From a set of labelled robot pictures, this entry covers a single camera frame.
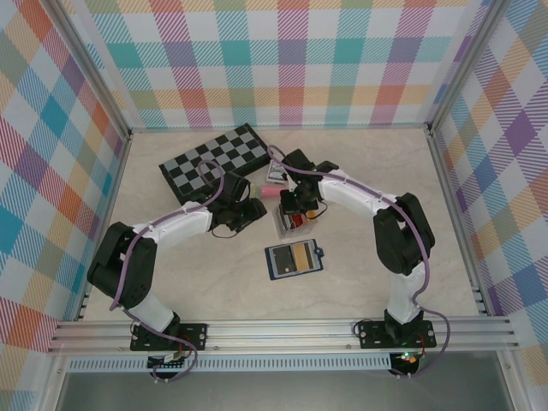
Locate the aluminium frame post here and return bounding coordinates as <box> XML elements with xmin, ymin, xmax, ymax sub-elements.
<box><xmin>426</xmin><ymin>0</ymin><xmax>509</xmax><ymax>136</ymax></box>
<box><xmin>50</xmin><ymin>0</ymin><xmax>132</xmax><ymax>141</ymax></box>

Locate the aluminium side rail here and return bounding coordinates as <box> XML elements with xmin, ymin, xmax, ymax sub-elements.
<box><xmin>75</xmin><ymin>131</ymin><xmax>134</xmax><ymax>322</ymax></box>
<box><xmin>426</xmin><ymin>127</ymin><xmax>490</xmax><ymax>317</ymax></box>

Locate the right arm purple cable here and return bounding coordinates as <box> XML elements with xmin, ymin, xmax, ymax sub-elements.
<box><xmin>267</xmin><ymin>145</ymin><xmax>450</xmax><ymax>380</ymax></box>

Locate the black controller circuit board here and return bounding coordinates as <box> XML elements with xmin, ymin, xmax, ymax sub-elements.
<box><xmin>147</xmin><ymin>353</ymin><xmax>189</xmax><ymax>372</ymax></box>

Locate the dark blue card holder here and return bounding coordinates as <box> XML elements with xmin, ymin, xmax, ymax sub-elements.
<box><xmin>264</xmin><ymin>238</ymin><xmax>325</xmax><ymax>282</ymax></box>

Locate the slotted white cable tray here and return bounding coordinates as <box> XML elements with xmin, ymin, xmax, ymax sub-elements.
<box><xmin>67</xmin><ymin>357</ymin><xmax>393</xmax><ymax>372</ymax></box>

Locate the short aluminium table rail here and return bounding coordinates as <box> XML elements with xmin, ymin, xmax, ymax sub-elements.
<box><xmin>128</xmin><ymin>122</ymin><xmax>432</xmax><ymax>134</ymax></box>

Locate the clear plastic card box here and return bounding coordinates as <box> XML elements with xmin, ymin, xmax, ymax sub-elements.
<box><xmin>272</xmin><ymin>204</ymin><xmax>321</xmax><ymax>240</ymax></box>

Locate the black grey folding chessboard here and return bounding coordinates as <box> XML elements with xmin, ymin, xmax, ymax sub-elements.
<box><xmin>158</xmin><ymin>122</ymin><xmax>274</xmax><ymax>200</ymax></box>

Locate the pink toy microphone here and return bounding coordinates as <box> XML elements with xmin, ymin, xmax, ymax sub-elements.
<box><xmin>249</xmin><ymin>182</ymin><xmax>282</xmax><ymax>200</ymax></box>

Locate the controller board with lights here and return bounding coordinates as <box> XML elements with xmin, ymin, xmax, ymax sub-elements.
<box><xmin>391</xmin><ymin>350</ymin><xmax>423</xmax><ymax>370</ymax></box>

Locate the long aluminium base rail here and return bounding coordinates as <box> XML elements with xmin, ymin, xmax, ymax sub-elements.
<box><xmin>46</xmin><ymin>316</ymin><xmax>520</xmax><ymax>354</ymax></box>

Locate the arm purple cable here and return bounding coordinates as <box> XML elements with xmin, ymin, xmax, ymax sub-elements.
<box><xmin>267</xmin><ymin>145</ymin><xmax>450</xmax><ymax>380</ymax></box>
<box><xmin>109</xmin><ymin>158</ymin><xmax>226</xmax><ymax>383</ymax></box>

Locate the black card with chip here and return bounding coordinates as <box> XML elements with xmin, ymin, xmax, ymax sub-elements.
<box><xmin>272</xmin><ymin>246</ymin><xmax>297</xmax><ymax>277</ymax></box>

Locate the grey metal panel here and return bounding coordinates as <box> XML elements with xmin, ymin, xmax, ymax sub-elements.
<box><xmin>55</xmin><ymin>370</ymin><xmax>515</xmax><ymax>411</ymax></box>

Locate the blue playing card box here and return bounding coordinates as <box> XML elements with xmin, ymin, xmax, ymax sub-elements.
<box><xmin>265</xmin><ymin>161</ymin><xmax>287</xmax><ymax>185</ymax></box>

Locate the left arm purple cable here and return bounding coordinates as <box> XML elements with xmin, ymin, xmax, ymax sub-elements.
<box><xmin>109</xmin><ymin>158</ymin><xmax>226</xmax><ymax>383</ymax></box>

